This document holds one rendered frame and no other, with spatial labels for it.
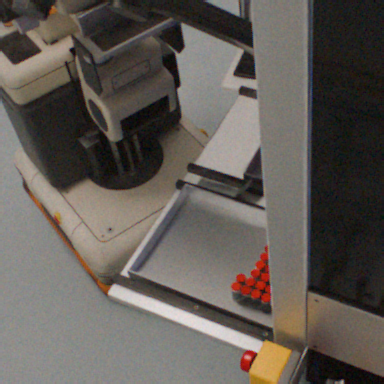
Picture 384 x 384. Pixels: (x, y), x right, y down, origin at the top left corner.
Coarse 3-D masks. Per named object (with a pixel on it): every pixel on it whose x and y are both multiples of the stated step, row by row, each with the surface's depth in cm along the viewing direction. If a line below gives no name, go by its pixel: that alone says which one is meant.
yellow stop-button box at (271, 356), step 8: (264, 344) 129; (272, 344) 129; (264, 352) 128; (272, 352) 128; (280, 352) 128; (288, 352) 128; (296, 352) 128; (256, 360) 127; (264, 360) 127; (272, 360) 127; (280, 360) 127; (288, 360) 127; (296, 360) 127; (256, 368) 126; (264, 368) 126; (272, 368) 126; (280, 368) 126; (288, 368) 126; (256, 376) 126; (264, 376) 125; (272, 376) 125; (280, 376) 125; (288, 376) 125
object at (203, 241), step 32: (192, 192) 168; (160, 224) 161; (192, 224) 165; (224, 224) 164; (256, 224) 163; (160, 256) 160; (192, 256) 159; (224, 256) 159; (256, 256) 158; (160, 288) 154; (192, 288) 155; (224, 288) 154; (256, 320) 145
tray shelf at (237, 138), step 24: (240, 96) 188; (240, 120) 183; (216, 144) 179; (240, 144) 178; (216, 168) 174; (240, 168) 174; (144, 240) 163; (120, 288) 156; (144, 312) 154; (168, 312) 152; (216, 336) 148; (240, 336) 147
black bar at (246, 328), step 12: (120, 276) 156; (132, 288) 155; (144, 288) 153; (168, 300) 151; (180, 300) 151; (192, 312) 150; (204, 312) 149; (216, 312) 149; (228, 324) 147; (240, 324) 147; (252, 336) 146; (264, 336) 145
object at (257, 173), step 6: (258, 150) 172; (258, 156) 173; (252, 162) 170; (258, 162) 174; (246, 168) 169; (252, 168) 172; (258, 168) 173; (246, 174) 168; (252, 174) 172; (258, 174) 172; (252, 180) 169; (258, 180) 167
